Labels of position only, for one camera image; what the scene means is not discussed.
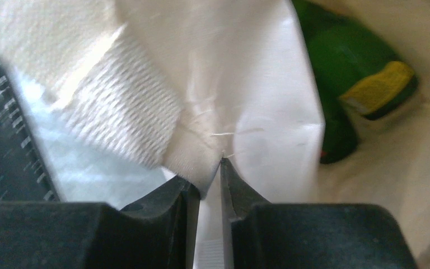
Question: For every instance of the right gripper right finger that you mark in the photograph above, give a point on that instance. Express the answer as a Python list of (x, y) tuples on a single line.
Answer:
[(261, 234)]

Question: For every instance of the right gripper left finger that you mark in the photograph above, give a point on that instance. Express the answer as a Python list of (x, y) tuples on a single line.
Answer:
[(156, 231)]

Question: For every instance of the beige canvas tote bag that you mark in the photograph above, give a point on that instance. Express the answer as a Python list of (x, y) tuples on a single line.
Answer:
[(120, 95)]

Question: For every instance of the green bottle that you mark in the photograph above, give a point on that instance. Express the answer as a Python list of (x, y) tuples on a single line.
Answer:
[(353, 69)]

